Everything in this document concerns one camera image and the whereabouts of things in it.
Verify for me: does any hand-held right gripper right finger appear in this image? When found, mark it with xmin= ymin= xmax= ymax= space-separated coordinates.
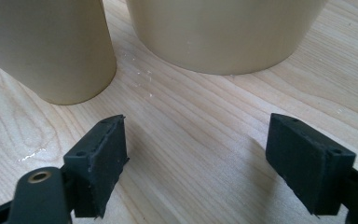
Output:
xmin=265 ymin=112 xmax=357 ymax=217

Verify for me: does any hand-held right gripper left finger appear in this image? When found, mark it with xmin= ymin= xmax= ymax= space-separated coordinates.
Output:
xmin=62 ymin=114 xmax=130 ymax=218

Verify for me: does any beige paper cup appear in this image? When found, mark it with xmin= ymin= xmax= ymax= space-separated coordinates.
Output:
xmin=0 ymin=0 xmax=117 ymax=105

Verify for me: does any beige round container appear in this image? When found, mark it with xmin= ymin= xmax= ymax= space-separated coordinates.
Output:
xmin=125 ymin=0 xmax=329 ymax=77

